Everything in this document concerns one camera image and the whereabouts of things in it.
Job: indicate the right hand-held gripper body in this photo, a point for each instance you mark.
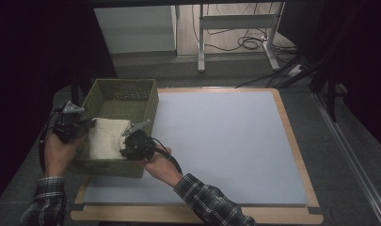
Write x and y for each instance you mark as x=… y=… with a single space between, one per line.
x=142 y=146

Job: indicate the white metal desk frame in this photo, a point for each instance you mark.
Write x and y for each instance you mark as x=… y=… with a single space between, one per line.
x=235 y=22

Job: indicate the white cabinet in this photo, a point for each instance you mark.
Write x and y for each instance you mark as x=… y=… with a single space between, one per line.
x=138 y=28

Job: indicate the person's right hand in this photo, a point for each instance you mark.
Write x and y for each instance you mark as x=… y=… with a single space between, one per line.
x=163 y=168

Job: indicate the black stand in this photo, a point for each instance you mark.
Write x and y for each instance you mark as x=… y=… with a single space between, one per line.
x=74 y=91
x=330 y=81

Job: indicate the cream printed cloth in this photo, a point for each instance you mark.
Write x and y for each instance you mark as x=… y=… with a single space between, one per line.
x=106 y=141

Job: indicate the black tape strip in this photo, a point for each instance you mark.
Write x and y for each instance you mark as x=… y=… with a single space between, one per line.
x=315 y=210
x=75 y=207

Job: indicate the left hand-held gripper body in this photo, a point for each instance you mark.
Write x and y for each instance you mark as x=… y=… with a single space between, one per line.
x=67 y=127

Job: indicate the green woven basket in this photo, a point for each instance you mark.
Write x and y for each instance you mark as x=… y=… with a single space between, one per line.
x=122 y=103

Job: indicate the person's left hand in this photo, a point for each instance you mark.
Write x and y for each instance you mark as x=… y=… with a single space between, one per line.
x=58 y=157

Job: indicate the white power strip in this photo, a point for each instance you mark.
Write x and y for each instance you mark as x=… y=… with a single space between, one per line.
x=295 y=70

